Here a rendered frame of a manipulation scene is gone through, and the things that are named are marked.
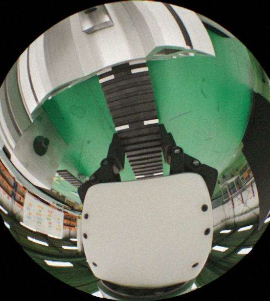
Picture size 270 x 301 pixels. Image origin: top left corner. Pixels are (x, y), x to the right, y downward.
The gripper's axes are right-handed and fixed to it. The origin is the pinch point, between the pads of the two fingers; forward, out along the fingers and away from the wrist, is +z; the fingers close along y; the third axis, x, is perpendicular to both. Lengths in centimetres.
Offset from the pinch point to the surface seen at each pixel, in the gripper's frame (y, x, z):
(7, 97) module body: -15.1, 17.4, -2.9
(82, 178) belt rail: -18.5, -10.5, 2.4
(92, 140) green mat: -8.1, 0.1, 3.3
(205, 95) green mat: 10.3, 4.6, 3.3
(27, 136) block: -14.1, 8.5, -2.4
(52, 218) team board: -283, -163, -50
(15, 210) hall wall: -1048, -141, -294
